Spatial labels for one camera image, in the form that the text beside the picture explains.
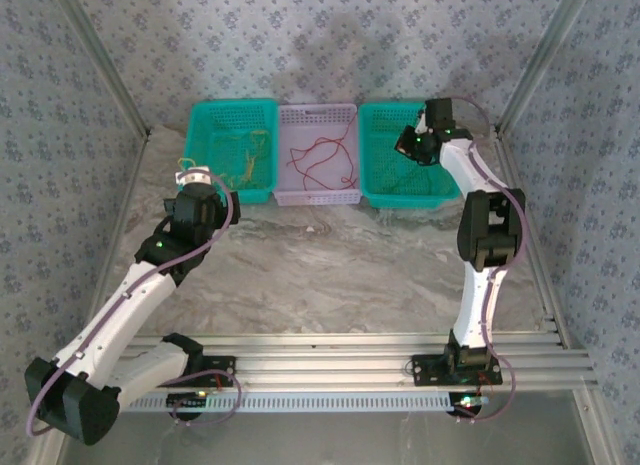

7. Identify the teal plastic basket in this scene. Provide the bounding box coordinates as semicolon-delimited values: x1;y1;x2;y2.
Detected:
182;98;279;205
358;101;464;210

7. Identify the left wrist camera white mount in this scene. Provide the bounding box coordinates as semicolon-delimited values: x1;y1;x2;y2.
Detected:
174;167;212;187

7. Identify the marble pattern table sheet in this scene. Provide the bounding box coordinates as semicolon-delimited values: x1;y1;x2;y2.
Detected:
92;119;551;336

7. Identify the grey slotted cable duct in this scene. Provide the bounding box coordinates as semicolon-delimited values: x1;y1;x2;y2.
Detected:
119;392;454;414

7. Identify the thin red cable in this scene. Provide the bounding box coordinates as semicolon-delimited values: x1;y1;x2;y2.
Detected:
301;147;356;191
289;149;351;191
287;109;359;167

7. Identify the lilac plastic basket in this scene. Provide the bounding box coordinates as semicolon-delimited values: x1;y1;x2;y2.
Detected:
273;103;362;208

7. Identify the aluminium side rail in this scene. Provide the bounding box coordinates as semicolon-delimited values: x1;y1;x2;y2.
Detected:
77;132;151;351
493;132;574;351

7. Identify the black controller board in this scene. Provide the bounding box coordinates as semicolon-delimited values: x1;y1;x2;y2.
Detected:
166;391;209;412
448;392;490;417

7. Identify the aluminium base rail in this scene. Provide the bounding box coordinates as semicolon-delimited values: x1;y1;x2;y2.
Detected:
52;332;600;392

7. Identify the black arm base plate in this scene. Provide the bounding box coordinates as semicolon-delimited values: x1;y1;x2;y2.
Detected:
197;354;237;387
410;353;504;387

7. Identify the aluminium frame post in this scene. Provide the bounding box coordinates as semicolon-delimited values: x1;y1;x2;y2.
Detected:
49;0;152;139
493;0;597;139

